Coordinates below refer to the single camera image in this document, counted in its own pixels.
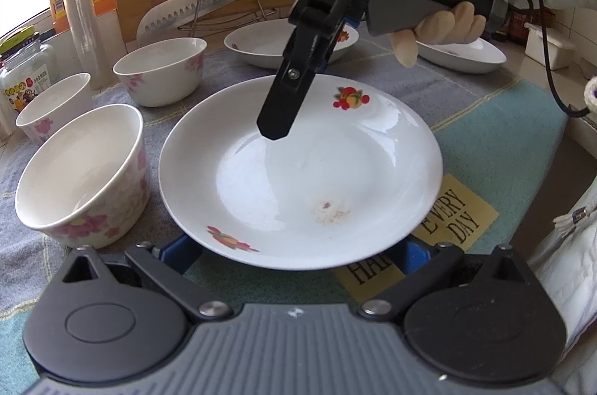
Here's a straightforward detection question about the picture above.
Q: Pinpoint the white fruit-print plate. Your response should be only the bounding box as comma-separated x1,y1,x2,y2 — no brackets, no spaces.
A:
159,74,444,270
415,36,507,74
224,18,360,68

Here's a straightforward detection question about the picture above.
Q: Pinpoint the dark sauce bottle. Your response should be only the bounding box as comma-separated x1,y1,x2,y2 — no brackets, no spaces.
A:
494,10,530,46

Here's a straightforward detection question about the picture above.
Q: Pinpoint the white plastic container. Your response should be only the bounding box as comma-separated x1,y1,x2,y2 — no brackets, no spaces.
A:
525,23,576,70

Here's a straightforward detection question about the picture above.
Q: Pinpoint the black cable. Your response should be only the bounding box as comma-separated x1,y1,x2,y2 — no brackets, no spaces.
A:
422,0,591,117

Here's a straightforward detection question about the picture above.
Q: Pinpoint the black-handled kitchen knife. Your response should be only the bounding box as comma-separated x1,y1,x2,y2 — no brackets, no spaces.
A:
137,0,300,46

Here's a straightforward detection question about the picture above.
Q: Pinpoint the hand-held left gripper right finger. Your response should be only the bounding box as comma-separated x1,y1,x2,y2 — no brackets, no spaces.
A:
359,236,530,323

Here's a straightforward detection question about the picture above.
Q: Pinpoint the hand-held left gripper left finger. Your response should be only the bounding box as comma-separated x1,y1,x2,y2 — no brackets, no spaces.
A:
60,234,234,323

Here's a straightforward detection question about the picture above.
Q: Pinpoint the large glass jar green lid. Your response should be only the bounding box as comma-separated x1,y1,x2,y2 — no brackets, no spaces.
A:
0,26,59,139

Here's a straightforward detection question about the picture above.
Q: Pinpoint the grey and teal cloth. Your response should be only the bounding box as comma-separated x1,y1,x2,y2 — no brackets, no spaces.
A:
0,19,573,377

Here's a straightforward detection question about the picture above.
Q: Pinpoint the white pink-flower bowl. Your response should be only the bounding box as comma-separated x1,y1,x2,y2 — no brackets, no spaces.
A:
14,103,151,250
15,73,94,144
113,37,208,108

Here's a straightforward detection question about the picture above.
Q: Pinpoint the person's white jacket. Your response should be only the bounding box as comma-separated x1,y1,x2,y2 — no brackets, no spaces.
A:
527,181,597,395

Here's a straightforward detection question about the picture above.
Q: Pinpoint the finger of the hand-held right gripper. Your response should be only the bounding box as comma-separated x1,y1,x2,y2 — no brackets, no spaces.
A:
313,16,361,72
257,23,337,140

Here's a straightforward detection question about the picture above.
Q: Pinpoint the clear plastic wrap roll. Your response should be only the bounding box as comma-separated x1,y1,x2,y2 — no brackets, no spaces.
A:
53,0,115,90

